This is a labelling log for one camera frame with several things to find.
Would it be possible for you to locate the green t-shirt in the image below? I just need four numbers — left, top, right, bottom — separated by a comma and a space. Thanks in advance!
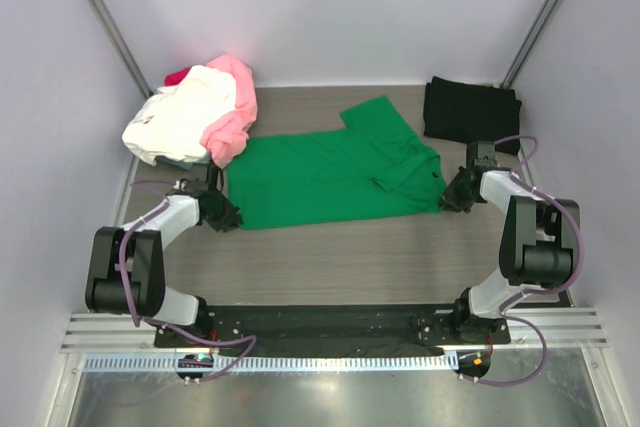
227, 96, 446, 230

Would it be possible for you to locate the slotted cable duct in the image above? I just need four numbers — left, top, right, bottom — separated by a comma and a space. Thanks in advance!
82, 351, 458, 374

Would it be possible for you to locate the aluminium rail right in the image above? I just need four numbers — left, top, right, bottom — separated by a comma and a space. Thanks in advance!
500, 307, 608, 349

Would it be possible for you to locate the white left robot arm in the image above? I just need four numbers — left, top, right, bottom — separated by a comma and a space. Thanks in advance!
85, 163, 242, 346

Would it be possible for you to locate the aluminium frame post left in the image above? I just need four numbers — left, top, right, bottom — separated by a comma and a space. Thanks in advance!
87, 0, 152, 98

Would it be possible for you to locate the folded black t-shirt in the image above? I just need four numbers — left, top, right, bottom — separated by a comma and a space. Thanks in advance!
423, 76, 522, 144

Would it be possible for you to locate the aluminium frame post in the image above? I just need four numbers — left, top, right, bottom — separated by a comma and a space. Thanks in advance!
87, 0, 152, 98
500, 0, 563, 89

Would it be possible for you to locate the red t-shirt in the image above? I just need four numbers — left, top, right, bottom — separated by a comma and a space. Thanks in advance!
164, 67, 191, 87

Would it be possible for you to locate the aluminium frame post right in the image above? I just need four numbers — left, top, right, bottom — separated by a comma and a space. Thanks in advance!
500, 0, 563, 89

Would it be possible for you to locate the light blue t-shirt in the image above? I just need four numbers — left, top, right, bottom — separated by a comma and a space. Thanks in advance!
156, 156, 193, 171

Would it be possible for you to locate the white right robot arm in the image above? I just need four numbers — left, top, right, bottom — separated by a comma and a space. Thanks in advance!
435, 141, 582, 343

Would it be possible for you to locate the white t-shirt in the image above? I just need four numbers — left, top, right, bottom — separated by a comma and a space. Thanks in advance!
122, 65, 236, 165

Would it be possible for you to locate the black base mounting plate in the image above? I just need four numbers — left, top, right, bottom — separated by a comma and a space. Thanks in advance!
182, 304, 511, 347

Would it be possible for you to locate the pink t-shirt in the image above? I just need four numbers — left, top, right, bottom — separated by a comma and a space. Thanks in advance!
200, 54, 258, 169

